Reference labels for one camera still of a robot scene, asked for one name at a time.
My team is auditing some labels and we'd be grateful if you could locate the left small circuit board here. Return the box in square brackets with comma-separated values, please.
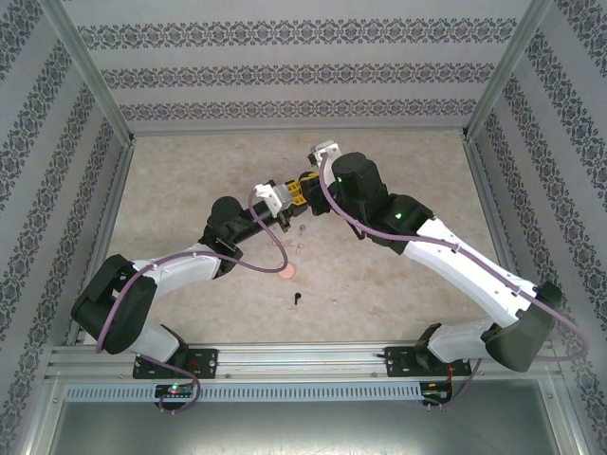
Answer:
[155, 384, 196, 399]

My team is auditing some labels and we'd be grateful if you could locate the small circuit board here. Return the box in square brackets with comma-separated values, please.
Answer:
[423, 384, 454, 402]
[155, 384, 196, 399]

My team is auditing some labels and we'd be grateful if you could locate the right small circuit board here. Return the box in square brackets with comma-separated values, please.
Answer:
[423, 384, 454, 402]

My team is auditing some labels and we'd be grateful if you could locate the grey metal panel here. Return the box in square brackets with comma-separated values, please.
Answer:
[46, 400, 578, 455]

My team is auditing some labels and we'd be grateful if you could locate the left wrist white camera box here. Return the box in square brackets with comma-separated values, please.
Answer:
[254, 182, 285, 213]

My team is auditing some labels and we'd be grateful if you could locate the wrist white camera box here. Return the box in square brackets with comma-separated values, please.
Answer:
[254, 182, 285, 213]
[307, 140, 341, 168]

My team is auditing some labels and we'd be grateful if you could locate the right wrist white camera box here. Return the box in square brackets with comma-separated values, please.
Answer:
[307, 140, 341, 168]

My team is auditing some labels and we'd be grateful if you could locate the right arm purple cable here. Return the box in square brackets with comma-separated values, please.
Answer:
[320, 151, 590, 410]

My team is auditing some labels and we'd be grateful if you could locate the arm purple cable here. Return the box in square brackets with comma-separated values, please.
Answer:
[320, 151, 590, 410]
[96, 189, 288, 414]

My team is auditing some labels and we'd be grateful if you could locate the aluminium table side rail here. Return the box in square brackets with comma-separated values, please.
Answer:
[462, 136, 542, 342]
[65, 139, 137, 345]

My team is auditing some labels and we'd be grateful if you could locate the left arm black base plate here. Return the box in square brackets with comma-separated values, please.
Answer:
[132, 348, 219, 380]

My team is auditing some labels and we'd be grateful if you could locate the aluminium mounting rail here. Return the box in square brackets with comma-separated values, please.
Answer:
[46, 343, 561, 380]

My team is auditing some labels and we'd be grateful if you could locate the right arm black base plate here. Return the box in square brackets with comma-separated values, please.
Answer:
[384, 345, 473, 379]

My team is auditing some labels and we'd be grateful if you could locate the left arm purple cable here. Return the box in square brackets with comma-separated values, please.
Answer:
[96, 189, 288, 414]

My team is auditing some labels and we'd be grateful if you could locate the slotted grey cable duct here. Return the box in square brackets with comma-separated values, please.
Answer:
[64, 382, 423, 403]

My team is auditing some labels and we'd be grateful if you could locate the aluminium frame post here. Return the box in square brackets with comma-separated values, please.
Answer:
[37, 0, 137, 143]
[462, 0, 556, 143]

